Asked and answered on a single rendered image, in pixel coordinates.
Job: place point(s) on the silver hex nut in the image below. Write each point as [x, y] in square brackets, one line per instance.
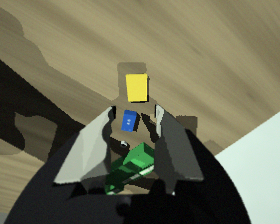
[123, 143]

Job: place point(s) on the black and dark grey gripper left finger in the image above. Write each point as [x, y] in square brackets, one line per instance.
[68, 173]

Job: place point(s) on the green rack of labelled bins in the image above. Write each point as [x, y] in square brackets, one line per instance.
[140, 166]

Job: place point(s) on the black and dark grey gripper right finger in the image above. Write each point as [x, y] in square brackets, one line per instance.
[192, 172]

